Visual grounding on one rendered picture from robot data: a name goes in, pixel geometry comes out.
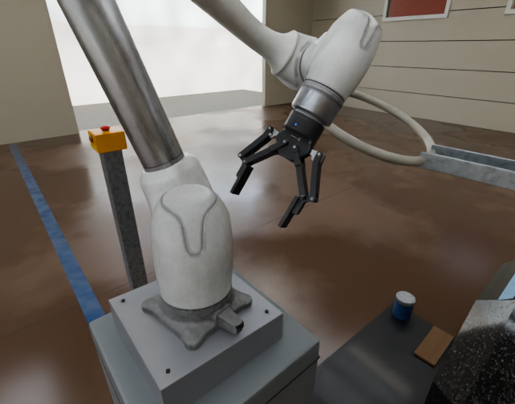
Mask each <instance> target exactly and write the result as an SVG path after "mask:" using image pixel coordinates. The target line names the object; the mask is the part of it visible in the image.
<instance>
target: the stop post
mask: <svg viewBox="0 0 515 404"><path fill-rule="evenodd" d="M87 132H88V135H91V136H92V138H93V143H92V142H90V143H91V147H92V148H93V149H94V150H95V151H97V152H98V153H99V157H100V161H101V164H102V169H103V174H104V179H105V182H106V185H107V192H108V195H109V200H110V203H111V207H112V213H113V216H114V220H115V224H116V230H117V234H118V237H119V241H120V247H121V251H122V255H123V259H124V265H125V268H126V272H127V276H128V282H129V285H130V290H131V291H132V290H133V289H137V288H139V287H141V286H143V285H146V284H148V278H147V274H146V270H145V266H144V258H143V254H142V250H141V246H140V238H139V233H138V229H137V225H136V218H135V213H134V209H133V205H132V198H131V193H130V189H129V184H128V177H127V173H126V168H125V164H124V157H123V152H122V150H124V149H127V148H128V146H127V142H126V138H125V133H124V131H123V130H121V129H119V128H118V127H110V129H107V130H101V129H100V128H97V129H91V130H88V131H87Z"/></svg>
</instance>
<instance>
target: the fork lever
mask: <svg viewBox="0 0 515 404"><path fill-rule="evenodd" d="M431 149H433V150H435V151H436V154H434V153H430V152H426V151H422V152H421V155H420V156H422V157H424V159H425V163H424V164H423V165H420V166H418V167H420V168H426V169H429V170H433V171H436V172H442V173H446V174H449V175H453V176H459V177H462V178H465V179H469V180H475V181H478V182H481V183H485V184H491V185H494V186H498V187H502V188H507V189H511V190H514V191H515V160H511V159H506V158H502V157H498V156H491V155H486V154H482V153H478V152H474V151H466V150H462V149H458V148H454V147H446V146H442V145H438V144H433V145H432V148H431Z"/></svg>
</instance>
